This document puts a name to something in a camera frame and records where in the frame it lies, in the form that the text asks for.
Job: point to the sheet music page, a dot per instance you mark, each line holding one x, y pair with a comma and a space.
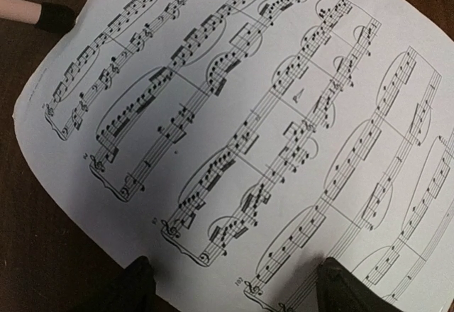
237, 143

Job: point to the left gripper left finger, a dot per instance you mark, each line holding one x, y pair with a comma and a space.
134, 289

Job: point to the pink perforated music stand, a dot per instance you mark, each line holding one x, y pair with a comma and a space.
49, 17

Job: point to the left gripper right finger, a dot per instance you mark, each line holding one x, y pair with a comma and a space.
338, 290

